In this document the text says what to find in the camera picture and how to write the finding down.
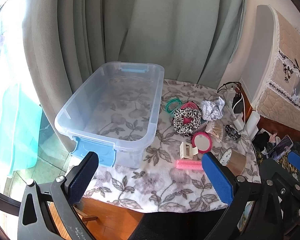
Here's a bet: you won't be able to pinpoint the black toy car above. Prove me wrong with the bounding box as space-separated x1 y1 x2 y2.
225 124 241 140

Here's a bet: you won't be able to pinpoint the floral fleece blanket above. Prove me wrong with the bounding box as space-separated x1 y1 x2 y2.
70 79 262 214

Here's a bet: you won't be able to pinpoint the teal plastic sheet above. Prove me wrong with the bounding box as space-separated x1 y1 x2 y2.
0 84 43 178

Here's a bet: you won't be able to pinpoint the white paper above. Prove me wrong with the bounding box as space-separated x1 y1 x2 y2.
199 97 226 121

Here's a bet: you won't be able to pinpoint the grey-green curtain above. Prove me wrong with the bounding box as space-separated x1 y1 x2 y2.
21 0 248 120

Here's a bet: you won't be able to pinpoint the white cylinder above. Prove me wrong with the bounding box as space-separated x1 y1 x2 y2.
247 111 260 134

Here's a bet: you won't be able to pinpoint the pink round mirror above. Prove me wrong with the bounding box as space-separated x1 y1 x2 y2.
191 131 212 153

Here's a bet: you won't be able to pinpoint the brown tape roll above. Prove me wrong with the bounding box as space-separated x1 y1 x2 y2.
219 148 247 176

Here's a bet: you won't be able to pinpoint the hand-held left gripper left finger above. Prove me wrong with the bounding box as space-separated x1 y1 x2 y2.
17 151 108 240

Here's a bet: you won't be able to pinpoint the lace trimmed floral cover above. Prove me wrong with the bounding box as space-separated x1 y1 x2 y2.
267 50 300 105

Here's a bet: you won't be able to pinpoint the pink hair ties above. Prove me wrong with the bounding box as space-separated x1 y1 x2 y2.
181 101 199 125

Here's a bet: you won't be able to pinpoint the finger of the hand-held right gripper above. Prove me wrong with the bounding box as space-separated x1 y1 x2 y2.
287 151 300 178
259 158 300 222

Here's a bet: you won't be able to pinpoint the black charger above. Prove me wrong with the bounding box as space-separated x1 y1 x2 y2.
232 92 244 113

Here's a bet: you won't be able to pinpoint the wooden bed frame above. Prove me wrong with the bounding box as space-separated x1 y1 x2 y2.
240 80 300 143

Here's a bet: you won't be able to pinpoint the quilted mattress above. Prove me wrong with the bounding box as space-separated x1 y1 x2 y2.
255 5 300 133

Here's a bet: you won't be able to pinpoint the smartphone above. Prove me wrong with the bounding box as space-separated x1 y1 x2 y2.
269 135 293 160

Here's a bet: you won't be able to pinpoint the black cloth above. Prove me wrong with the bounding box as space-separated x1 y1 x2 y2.
252 131 273 150

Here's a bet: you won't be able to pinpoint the white charger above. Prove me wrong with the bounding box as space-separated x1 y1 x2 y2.
234 114 245 130

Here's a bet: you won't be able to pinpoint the white cable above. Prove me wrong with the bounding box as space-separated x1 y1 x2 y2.
241 87 247 120

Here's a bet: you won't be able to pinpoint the pink hair roller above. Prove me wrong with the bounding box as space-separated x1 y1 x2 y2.
175 159 203 171

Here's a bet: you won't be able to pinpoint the green hair ties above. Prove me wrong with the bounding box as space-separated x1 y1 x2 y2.
165 98 183 115

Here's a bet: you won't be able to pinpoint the bag of cotton swabs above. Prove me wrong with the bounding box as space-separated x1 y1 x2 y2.
204 121 225 142

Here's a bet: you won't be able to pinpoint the white plug adapter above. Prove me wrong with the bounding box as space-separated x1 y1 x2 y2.
225 86 237 107

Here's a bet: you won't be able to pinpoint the cream hair claw clip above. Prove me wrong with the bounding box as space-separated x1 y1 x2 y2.
179 141 198 160

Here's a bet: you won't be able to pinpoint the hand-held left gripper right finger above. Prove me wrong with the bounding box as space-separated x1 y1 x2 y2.
202 152 282 240

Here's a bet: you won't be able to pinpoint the clear plastic storage box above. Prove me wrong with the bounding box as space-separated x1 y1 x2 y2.
54 62 165 168

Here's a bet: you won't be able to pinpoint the leopard print scrunchie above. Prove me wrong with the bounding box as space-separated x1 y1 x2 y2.
173 106 202 136

